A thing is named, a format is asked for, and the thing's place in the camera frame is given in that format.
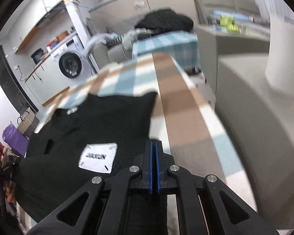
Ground beige stepped cabinet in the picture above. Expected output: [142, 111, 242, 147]
[195, 24, 294, 208]

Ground light grey garment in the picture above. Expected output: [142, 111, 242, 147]
[122, 29, 142, 49]

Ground white washing machine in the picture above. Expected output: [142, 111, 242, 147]
[50, 35, 92, 89]

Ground metal shoe rack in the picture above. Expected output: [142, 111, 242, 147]
[0, 132, 13, 177]

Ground black jacket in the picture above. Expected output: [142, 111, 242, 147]
[134, 9, 194, 33]

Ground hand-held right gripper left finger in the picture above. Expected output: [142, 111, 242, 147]
[27, 139, 153, 235]

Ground black t-shirt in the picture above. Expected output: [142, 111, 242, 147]
[13, 92, 168, 235]

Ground grey blanket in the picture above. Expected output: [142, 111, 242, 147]
[84, 33, 118, 54]

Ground purple plastic bag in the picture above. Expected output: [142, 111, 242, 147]
[2, 125, 30, 157]

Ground green toy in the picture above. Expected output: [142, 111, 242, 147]
[219, 14, 240, 32]

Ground blue checked cloth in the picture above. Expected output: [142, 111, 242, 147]
[132, 31, 201, 71]

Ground range hood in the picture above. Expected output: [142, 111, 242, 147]
[43, 1, 66, 17]

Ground white upper cabinets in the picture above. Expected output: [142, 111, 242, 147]
[15, 0, 69, 54]

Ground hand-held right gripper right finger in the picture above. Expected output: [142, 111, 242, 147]
[155, 139, 280, 235]

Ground dark door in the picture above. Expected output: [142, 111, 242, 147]
[0, 45, 38, 114]

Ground wicker basket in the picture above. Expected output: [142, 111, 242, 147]
[17, 108, 40, 137]

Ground black white checked cushion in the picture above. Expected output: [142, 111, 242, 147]
[105, 33, 124, 46]

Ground black cooking pot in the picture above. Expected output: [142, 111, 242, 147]
[31, 49, 44, 63]

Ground grey sofa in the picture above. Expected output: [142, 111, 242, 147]
[87, 17, 138, 69]

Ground kitchen counter cabinet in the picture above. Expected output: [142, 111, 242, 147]
[23, 52, 71, 106]

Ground white paper towel roll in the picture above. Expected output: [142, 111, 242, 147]
[265, 16, 294, 89]

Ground light blue pillow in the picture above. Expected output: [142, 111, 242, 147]
[213, 9, 248, 17]

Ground beige bed headboard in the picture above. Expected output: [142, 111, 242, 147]
[193, 0, 262, 25]

